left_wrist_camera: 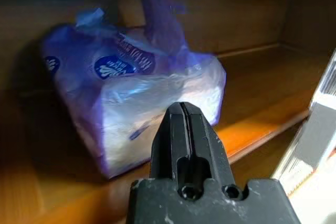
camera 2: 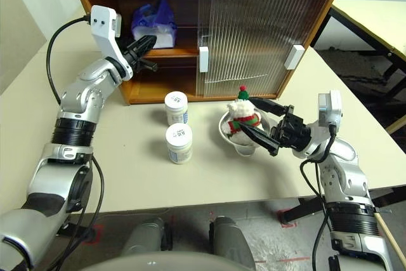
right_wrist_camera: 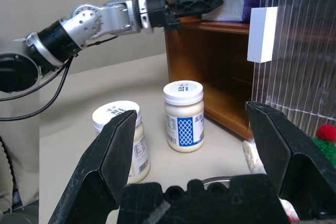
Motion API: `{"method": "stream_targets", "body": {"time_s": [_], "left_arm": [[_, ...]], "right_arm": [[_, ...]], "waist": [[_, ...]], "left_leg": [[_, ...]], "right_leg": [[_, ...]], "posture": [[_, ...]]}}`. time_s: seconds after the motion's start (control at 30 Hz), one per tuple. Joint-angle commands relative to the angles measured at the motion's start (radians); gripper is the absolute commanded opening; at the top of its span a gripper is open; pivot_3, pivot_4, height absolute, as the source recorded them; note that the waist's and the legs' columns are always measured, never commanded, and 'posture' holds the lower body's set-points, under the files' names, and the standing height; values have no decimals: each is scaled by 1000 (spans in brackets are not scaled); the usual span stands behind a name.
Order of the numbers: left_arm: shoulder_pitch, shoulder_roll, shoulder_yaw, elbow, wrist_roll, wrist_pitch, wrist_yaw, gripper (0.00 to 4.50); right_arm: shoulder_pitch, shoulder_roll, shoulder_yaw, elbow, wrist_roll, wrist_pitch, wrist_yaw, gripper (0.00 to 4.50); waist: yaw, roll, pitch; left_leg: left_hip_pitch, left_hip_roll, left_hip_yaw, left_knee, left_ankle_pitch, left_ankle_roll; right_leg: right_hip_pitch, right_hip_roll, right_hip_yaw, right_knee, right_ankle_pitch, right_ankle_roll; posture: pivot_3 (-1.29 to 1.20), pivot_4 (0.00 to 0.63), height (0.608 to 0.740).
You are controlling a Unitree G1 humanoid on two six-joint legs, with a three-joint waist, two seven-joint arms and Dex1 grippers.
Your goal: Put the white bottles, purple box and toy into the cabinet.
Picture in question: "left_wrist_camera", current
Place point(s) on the purple plastic tissue pack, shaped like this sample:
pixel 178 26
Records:
pixel 126 98

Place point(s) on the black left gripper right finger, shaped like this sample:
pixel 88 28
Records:
pixel 207 140

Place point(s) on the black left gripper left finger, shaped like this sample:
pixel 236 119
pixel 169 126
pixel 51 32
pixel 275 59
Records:
pixel 168 140

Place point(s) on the wooden cabinet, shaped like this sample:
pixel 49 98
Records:
pixel 262 77

